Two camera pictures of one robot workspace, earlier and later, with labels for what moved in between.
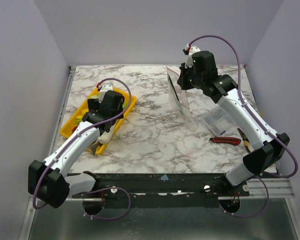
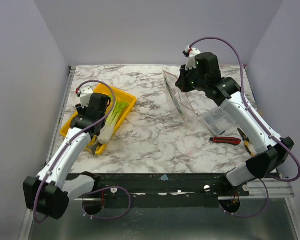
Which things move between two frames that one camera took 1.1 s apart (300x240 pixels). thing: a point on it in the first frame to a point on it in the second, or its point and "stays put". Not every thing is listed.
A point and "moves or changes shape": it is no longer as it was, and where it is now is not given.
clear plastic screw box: (218, 121) stays put
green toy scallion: (173, 88) to (174, 98)
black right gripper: (182, 75) stays put
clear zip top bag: (180, 95) moves or changes shape
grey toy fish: (93, 146) stays put
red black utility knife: (234, 141) stays put
